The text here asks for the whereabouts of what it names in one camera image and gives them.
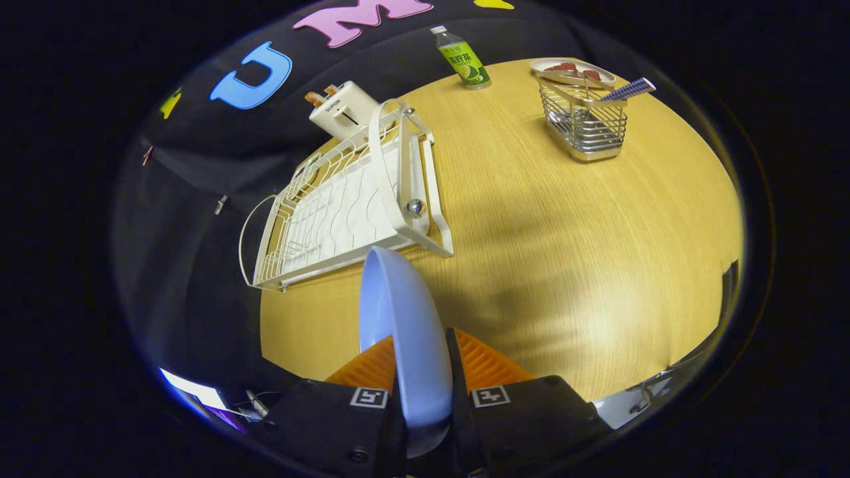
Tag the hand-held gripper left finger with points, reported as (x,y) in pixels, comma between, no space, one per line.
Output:
(319,425)

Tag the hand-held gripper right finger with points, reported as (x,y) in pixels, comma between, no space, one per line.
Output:
(461,411)

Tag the blue plate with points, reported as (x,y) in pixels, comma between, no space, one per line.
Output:
(412,338)

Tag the white dish rack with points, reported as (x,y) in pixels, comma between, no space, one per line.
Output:
(345,212)

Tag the small white oval dish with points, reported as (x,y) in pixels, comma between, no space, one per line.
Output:
(601,83)

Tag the black backdrop cloth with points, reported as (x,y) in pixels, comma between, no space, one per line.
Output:
(192,265)

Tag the silver clip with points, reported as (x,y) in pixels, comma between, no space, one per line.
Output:
(220,204)

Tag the white toaster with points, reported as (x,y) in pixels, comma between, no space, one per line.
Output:
(345,109)

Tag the pink clip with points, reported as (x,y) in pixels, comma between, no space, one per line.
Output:
(147,156)

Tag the green tea bottle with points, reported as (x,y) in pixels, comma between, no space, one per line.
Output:
(465,60)

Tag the red food piece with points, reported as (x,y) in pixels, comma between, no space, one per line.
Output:
(592,75)
(561,66)

